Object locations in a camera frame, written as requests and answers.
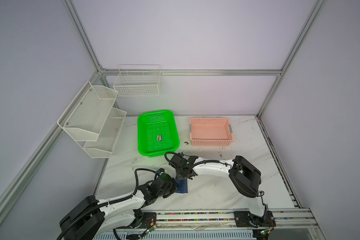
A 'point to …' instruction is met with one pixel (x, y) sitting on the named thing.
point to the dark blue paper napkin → (183, 185)
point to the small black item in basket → (160, 137)
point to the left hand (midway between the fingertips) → (179, 185)
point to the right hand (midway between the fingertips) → (180, 174)
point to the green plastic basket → (157, 134)
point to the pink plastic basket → (210, 131)
